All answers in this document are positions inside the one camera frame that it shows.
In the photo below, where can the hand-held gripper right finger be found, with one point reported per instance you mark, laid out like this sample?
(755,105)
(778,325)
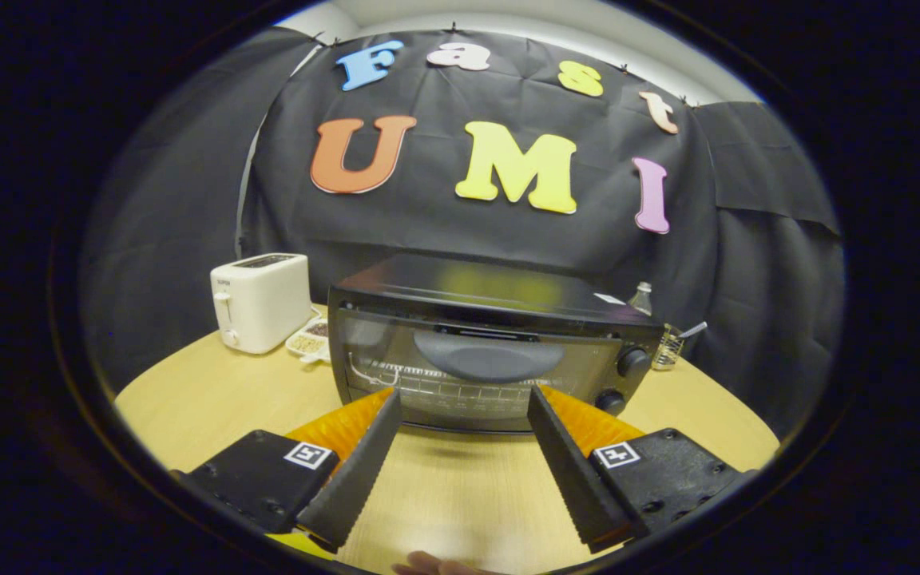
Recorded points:
(568,471)

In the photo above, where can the white divided snack dish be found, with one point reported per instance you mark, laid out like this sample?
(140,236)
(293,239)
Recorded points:
(308,339)

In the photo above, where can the white bread toaster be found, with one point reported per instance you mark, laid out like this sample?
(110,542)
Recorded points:
(264,303)

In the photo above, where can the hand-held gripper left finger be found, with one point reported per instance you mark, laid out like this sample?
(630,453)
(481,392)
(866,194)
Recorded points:
(356,471)

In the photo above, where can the black toaster oven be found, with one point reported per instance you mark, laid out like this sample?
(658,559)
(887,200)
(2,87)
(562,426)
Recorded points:
(492,359)

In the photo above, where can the clear plastic bottle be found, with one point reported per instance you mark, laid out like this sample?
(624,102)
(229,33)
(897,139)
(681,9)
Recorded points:
(641,302)

